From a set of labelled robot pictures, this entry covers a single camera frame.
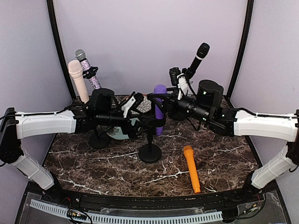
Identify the floral patterned bowl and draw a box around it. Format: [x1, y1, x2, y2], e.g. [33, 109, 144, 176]
[120, 94, 151, 114]

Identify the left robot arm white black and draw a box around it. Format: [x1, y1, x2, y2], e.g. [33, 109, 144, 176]
[0, 89, 145, 203]

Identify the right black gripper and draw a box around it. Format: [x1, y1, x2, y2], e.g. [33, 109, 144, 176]
[150, 87, 211, 124]

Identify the black stand of purple microphone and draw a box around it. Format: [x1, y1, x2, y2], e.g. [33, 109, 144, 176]
[138, 116, 166, 164]

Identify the black front rail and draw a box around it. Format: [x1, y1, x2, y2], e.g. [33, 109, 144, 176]
[42, 186, 257, 212]

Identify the black frame post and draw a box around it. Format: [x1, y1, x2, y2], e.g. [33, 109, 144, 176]
[46, 0, 77, 100]
[226, 0, 254, 102]

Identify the right black frame post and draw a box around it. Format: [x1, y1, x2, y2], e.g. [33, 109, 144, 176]
[226, 0, 254, 102]

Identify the white slotted cable duct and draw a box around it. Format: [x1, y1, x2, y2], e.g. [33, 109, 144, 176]
[29, 199, 223, 224]

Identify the glitter silver purple microphone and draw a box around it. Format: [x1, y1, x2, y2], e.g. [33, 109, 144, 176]
[75, 49, 102, 89]

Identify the orange microphone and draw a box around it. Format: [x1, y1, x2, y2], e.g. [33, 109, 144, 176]
[183, 146, 201, 194]

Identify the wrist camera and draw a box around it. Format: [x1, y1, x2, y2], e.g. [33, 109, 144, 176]
[169, 67, 191, 100]
[121, 92, 144, 118]

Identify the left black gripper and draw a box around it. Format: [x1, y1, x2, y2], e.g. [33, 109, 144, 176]
[97, 110, 152, 139]

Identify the light green plate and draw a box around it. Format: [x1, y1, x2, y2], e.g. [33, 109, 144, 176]
[106, 118, 139, 140]

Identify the black microphone white ring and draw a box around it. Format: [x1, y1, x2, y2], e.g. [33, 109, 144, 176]
[185, 42, 210, 79]

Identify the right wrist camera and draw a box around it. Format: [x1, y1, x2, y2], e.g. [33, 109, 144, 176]
[169, 67, 191, 100]

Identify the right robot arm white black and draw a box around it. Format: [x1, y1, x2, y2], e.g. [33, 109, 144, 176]
[148, 80, 299, 203]

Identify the black stand of cream microphone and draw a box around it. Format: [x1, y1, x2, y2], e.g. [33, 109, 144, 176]
[89, 126, 110, 149]

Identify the left black frame post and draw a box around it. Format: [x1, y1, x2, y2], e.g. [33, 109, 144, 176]
[46, 0, 77, 100]

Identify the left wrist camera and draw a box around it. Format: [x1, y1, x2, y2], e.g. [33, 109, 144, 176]
[121, 92, 144, 118]

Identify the cream pink microphone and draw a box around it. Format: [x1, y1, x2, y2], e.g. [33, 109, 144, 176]
[68, 60, 89, 104]

